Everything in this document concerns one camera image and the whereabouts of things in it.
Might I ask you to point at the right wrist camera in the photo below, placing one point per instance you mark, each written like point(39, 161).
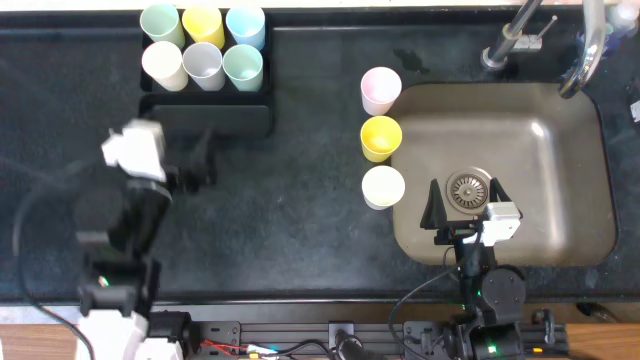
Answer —
point(497, 222)

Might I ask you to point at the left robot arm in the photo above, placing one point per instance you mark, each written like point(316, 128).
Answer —
point(115, 340)

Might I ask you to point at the white cup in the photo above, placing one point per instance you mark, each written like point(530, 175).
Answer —
point(383, 186)
point(162, 62)

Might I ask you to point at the steel sink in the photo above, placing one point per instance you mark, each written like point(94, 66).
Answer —
point(540, 150)

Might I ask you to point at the yellow cup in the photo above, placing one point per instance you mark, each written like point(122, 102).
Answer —
point(202, 22)
point(381, 136)

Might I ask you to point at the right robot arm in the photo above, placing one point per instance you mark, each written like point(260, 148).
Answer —
point(502, 295)

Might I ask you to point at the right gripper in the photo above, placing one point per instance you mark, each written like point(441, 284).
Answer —
point(450, 235)

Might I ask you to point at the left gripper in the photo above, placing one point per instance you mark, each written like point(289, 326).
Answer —
point(177, 181)

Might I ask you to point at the steel tap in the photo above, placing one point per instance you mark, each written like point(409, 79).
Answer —
point(505, 45)

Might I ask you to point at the mounting rail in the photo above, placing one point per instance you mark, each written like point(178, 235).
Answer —
point(300, 332)

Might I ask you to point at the grey cup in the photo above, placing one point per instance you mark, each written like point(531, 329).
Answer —
point(202, 62)

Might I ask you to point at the pink cup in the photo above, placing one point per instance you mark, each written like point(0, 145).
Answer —
point(380, 85)

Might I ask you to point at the black tray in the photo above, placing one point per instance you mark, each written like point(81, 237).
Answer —
point(268, 60)
point(225, 120)

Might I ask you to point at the blue cup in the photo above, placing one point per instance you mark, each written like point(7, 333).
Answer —
point(246, 24)

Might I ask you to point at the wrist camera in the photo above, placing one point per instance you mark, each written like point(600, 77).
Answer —
point(137, 150)
point(497, 222)

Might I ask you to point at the blue soap bottle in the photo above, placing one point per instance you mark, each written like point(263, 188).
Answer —
point(622, 15)

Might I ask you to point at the green cup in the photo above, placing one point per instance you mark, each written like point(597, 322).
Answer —
point(160, 22)
point(243, 64)

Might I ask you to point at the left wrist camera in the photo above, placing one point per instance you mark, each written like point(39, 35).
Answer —
point(137, 150)

